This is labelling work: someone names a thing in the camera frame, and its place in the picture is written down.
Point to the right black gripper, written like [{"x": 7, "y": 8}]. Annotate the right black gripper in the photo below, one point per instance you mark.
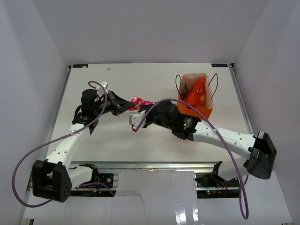
[{"x": 147, "y": 122}]

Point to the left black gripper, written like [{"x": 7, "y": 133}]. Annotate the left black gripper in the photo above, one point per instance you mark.
[{"x": 121, "y": 104}]

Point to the purple m&m's packet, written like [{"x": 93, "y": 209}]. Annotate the purple m&m's packet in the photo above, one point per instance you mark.
[{"x": 183, "y": 92}]

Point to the red chips bag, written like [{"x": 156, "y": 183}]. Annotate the red chips bag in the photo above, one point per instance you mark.
[{"x": 196, "y": 97}]

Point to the orange paper bag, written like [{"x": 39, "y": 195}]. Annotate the orange paper bag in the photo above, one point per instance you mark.
[{"x": 189, "y": 79}]

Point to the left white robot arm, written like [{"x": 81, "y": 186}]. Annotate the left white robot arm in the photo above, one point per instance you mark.
[{"x": 52, "y": 177}]

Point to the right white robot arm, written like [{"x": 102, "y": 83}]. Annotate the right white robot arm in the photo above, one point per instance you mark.
[{"x": 257, "y": 153}]

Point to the left blue table label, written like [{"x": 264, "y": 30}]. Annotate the left blue table label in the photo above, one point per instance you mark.
[{"x": 80, "y": 66}]

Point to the blue table label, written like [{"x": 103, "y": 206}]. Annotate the blue table label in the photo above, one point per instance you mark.
[
  {"x": 80, "y": 66},
  {"x": 219, "y": 65}
]

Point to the right blue table label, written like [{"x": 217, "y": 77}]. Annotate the right blue table label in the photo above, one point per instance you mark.
[{"x": 219, "y": 65}]

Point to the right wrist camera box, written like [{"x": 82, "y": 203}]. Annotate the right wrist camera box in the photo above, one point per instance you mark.
[{"x": 137, "y": 120}]

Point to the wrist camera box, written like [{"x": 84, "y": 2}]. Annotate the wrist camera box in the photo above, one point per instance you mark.
[
  {"x": 101, "y": 87},
  {"x": 137, "y": 120}
]

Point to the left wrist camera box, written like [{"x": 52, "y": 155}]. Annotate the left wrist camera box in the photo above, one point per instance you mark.
[{"x": 101, "y": 87}]

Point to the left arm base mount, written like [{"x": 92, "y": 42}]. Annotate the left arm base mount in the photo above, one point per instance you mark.
[{"x": 100, "y": 186}]

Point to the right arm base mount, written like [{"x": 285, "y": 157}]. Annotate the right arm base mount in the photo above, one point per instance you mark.
[{"x": 211, "y": 186}]

